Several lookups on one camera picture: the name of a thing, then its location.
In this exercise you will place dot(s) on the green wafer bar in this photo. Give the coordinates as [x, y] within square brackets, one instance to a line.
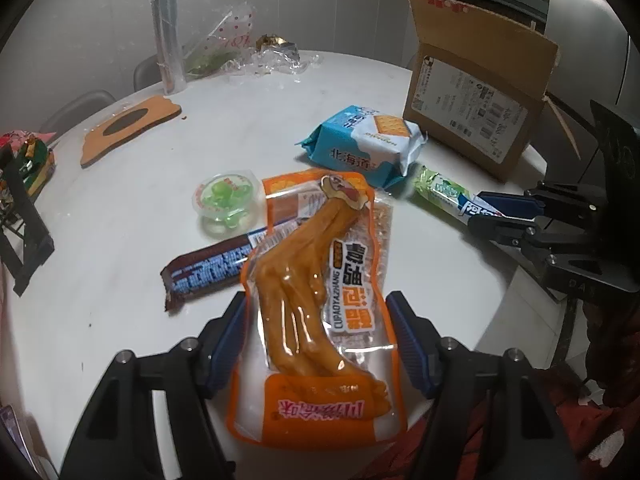
[440, 192]

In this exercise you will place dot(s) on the black phone stand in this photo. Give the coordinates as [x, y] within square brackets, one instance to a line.
[22, 230]

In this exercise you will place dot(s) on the gold foil wrapper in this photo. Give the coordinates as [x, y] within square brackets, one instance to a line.
[277, 45]

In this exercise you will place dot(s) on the crumpled clear plastic wrap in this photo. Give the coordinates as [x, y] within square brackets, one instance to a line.
[290, 64]

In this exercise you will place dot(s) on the brown chocolate bar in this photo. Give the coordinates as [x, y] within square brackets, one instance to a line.
[210, 267]

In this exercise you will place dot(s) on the grey chair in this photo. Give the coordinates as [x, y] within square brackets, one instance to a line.
[145, 72]
[75, 110]

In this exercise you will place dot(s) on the person's red clothing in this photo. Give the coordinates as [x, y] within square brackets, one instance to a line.
[600, 430]

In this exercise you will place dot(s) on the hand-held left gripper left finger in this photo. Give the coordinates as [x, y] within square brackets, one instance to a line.
[227, 345]

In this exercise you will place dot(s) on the clear film roll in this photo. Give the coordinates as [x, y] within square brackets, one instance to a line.
[169, 35]

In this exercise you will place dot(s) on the green jelly cup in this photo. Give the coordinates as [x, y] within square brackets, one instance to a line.
[227, 200]

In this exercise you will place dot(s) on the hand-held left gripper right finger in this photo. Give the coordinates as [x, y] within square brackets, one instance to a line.
[410, 345]

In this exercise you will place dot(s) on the blue cracker packet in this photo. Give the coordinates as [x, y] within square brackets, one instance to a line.
[360, 145]

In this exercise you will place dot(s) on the clear bag with greens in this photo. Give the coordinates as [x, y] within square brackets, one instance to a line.
[215, 50]

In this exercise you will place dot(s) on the brown cardboard box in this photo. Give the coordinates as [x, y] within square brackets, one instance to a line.
[470, 110]

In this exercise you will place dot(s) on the orange duck foot packet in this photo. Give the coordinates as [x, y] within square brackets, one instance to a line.
[300, 285]

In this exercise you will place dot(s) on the wooden trivet with dark centre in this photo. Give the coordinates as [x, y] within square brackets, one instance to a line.
[125, 127]

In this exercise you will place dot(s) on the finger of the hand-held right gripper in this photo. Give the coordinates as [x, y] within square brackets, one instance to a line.
[495, 232]
[510, 202]

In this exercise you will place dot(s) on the pink plastic bag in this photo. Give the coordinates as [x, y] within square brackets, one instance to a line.
[20, 139]

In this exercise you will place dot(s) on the green snack packet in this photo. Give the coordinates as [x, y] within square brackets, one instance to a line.
[40, 167]

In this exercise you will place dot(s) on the silver refrigerator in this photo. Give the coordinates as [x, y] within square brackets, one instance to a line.
[595, 25]

